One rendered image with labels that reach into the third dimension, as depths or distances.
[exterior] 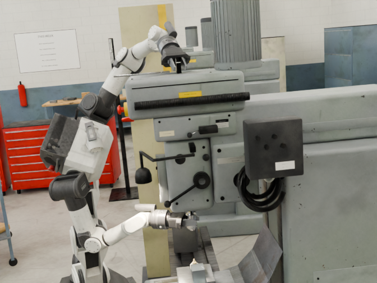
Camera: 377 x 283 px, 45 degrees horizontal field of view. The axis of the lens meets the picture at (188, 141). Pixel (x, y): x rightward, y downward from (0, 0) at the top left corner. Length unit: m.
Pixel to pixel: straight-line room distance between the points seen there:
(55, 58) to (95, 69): 0.95
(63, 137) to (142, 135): 1.59
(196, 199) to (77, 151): 0.61
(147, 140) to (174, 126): 1.90
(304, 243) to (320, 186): 0.24
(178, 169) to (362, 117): 0.79
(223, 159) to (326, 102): 0.48
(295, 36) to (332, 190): 9.65
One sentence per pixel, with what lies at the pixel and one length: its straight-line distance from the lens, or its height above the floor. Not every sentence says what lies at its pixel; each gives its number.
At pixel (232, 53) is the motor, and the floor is 1.96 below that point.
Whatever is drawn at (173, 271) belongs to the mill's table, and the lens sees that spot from 2.25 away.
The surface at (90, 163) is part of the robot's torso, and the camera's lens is 2.15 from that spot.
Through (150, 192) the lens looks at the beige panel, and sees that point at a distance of 3.83.
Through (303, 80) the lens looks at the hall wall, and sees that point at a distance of 11.53.
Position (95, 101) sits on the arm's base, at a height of 1.77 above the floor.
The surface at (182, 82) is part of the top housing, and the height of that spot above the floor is 1.86.
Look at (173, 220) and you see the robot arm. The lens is 2.04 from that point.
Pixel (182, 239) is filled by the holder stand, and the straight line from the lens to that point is 2.38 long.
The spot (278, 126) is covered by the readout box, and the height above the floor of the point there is 1.70.
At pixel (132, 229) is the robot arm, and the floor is 1.21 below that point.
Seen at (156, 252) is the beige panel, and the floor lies 0.26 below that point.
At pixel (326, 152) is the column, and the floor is 1.55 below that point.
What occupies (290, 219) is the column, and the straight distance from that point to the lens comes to 1.90.
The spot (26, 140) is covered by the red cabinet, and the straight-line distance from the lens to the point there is 6.88.
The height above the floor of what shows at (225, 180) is 1.45.
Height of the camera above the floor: 2.03
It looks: 13 degrees down
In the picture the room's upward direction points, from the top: 5 degrees counter-clockwise
